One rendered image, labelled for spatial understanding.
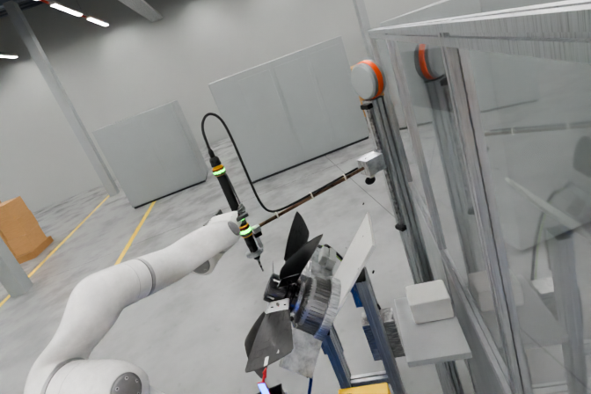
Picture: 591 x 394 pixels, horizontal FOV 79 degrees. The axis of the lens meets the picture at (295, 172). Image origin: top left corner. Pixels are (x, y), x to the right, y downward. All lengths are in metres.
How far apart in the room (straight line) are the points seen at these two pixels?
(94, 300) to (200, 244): 0.28
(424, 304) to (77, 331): 1.30
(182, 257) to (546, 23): 0.82
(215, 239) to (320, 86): 6.19
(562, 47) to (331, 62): 6.73
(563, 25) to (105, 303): 0.78
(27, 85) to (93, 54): 2.35
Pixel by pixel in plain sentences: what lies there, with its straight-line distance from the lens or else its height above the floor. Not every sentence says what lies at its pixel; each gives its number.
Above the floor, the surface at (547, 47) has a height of 2.02.
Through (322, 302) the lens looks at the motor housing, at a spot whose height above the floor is 1.14.
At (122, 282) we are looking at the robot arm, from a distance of 0.82.
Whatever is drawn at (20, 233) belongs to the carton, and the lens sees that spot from 9.47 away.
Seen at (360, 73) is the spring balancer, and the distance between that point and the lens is 1.55.
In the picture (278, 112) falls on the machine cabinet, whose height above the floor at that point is 1.14.
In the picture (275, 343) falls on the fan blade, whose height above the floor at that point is 1.18.
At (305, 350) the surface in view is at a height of 1.00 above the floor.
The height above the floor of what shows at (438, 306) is 0.94.
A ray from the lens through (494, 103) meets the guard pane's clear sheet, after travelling 0.62.
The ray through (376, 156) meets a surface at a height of 1.57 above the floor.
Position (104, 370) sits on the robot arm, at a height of 1.72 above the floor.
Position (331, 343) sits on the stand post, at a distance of 1.80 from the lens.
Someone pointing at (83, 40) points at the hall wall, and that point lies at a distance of 14.30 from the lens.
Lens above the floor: 2.09
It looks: 18 degrees down
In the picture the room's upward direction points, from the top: 20 degrees counter-clockwise
